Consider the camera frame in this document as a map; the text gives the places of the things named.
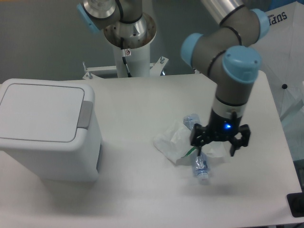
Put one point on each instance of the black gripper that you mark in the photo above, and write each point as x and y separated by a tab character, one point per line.
221	129

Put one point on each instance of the white push-button trash can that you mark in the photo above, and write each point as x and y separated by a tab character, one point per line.
50	127

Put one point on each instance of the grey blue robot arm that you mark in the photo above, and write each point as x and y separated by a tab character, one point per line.
225	57

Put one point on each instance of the crushed clear plastic bottle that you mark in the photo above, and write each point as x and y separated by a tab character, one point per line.
198	159

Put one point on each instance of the crumpled white paper wrapper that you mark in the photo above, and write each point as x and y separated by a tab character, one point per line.
175	145

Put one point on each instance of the black device at table edge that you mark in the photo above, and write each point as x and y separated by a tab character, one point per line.
296	204

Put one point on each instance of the white Superior umbrella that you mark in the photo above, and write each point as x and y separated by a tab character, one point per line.
282	50

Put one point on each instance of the white metal base frame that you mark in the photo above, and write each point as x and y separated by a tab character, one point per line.
153	70

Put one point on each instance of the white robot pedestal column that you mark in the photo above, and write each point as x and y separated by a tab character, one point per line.
133	54

